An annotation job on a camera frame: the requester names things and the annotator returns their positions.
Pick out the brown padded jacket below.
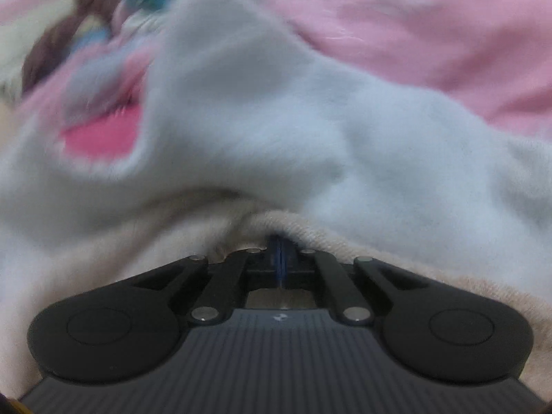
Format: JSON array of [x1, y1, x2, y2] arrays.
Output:
[[21, 0, 126, 91]]

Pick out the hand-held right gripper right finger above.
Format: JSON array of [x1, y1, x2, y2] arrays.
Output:
[[280, 236, 432, 326]]

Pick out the pink floral bed sheet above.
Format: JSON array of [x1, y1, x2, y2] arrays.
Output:
[[60, 108, 143, 160]]

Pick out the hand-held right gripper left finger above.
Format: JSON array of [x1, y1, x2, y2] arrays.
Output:
[[131, 235, 280, 326]]

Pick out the beige knit garment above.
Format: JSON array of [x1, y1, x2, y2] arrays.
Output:
[[0, 198, 552, 397]]

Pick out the pink floral duvet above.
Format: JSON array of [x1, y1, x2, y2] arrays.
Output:
[[0, 0, 552, 139]]

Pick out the white fluffy garment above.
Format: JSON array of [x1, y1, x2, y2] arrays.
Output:
[[0, 0, 552, 294]]

